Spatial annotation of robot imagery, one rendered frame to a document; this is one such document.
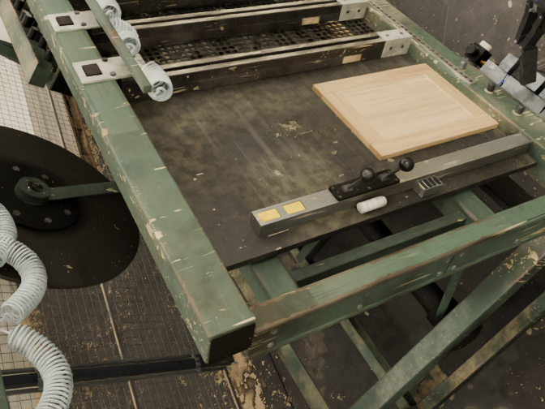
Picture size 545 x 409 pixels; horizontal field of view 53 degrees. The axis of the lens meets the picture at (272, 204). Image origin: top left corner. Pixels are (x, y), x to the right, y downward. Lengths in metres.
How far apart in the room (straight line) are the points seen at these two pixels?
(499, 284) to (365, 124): 0.70
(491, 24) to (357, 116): 1.52
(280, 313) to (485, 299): 1.01
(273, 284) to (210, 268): 0.21
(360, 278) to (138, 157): 0.58
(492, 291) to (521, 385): 0.91
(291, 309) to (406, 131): 0.80
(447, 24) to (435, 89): 1.27
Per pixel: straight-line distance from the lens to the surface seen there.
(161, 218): 1.18
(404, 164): 1.37
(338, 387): 3.28
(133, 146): 1.36
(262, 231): 1.29
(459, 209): 1.64
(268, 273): 1.28
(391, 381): 2.16
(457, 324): 2.02
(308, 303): 1.14
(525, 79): 1.20
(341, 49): 1.95
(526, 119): 1.95
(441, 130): 1.79
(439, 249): 1.35
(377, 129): 1.70
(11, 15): 2.68
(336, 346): 3.26
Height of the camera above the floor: 2.63
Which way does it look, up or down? 47 degrees down
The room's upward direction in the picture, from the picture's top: 79 degrees counter-clockwise
